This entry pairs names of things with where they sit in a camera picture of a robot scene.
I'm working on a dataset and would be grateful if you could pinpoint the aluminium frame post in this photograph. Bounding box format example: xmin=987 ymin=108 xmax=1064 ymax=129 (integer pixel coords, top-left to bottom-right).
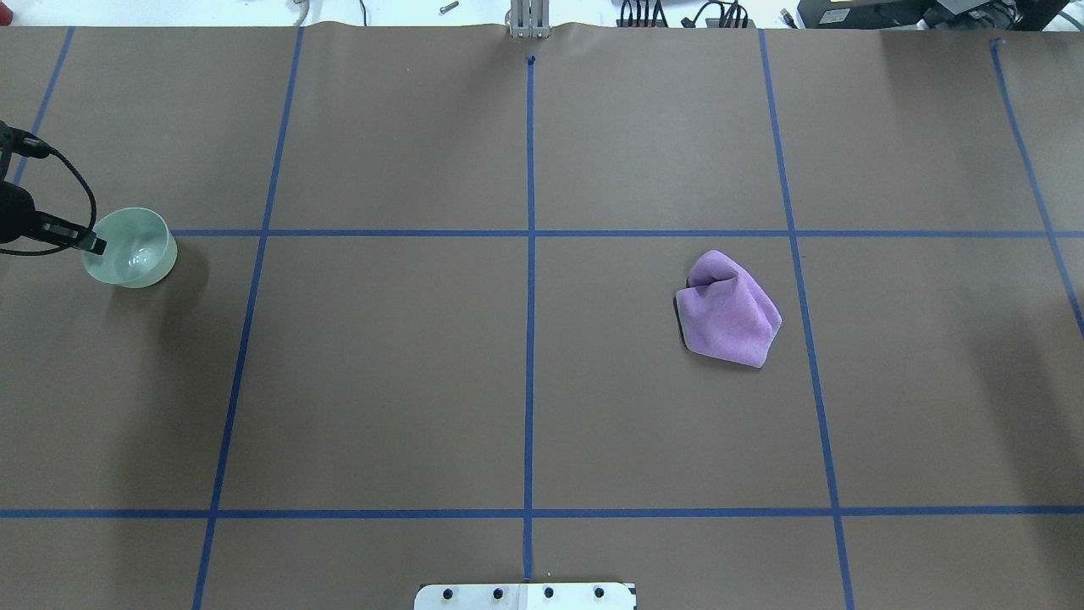
xmin=506 ymin=0 xmax=552 ymax=40

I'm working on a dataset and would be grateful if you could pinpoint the purple cloth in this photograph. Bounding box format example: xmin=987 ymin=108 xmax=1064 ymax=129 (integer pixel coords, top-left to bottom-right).
xmin=675 ymin=250 xmax=783 ymax=369

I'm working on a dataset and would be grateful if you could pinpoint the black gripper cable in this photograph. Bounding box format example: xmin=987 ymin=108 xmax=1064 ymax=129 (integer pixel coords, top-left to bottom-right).
xmin=0 ymin=120 xmax=98 ymax=257

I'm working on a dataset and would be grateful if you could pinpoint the brown paper table mat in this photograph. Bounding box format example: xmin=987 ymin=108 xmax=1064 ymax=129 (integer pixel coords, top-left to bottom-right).
xmin=3 ymin=23 xmax=1081 ymax=609

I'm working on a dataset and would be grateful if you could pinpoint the black monitor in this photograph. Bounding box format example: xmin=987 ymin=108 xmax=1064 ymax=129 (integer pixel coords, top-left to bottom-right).
xmin=796 ymin=1 xmax=1072 ymax=31

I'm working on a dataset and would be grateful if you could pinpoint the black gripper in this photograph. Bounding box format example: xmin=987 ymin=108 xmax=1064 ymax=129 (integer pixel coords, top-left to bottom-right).
xmin=1 ymin=181 xmax=108 ymax=256

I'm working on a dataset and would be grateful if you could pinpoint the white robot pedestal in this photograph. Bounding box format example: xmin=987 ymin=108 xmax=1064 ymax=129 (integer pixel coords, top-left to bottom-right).
xmin=413 ymin=582 xmax=638 ymax=609

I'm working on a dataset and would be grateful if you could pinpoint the mint green bowl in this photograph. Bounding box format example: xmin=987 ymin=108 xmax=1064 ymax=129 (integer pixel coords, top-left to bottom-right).
xmin=82 ymin=208 xmax=178 ymax=289

